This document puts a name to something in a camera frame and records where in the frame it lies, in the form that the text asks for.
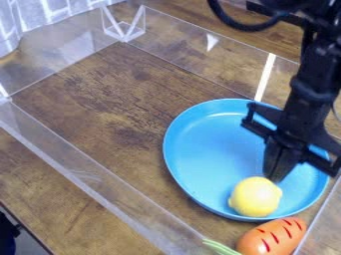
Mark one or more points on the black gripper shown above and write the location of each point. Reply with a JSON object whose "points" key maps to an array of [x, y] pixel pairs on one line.
{"points": [[296, 138]]}

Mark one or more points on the yellow toy lemon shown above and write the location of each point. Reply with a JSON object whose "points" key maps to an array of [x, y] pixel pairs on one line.
{"points": [[255, 197]]}

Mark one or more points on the blue oval tray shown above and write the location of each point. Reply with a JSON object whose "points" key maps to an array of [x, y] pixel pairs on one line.
{"points": [[212, 153]]}

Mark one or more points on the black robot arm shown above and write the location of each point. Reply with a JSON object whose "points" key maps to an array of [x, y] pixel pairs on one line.
{"points": [[316, 84]]}

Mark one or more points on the orange toy carrot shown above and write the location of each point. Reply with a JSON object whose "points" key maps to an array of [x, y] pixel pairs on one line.
{"points": [[273, 238]]}

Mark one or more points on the dark object at lower left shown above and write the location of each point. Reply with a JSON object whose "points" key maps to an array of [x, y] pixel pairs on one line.
{"points": [[9, 233]]}

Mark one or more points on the white patterned curtain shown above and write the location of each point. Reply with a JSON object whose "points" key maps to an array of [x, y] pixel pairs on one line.
{"points": [[25, 15]]}

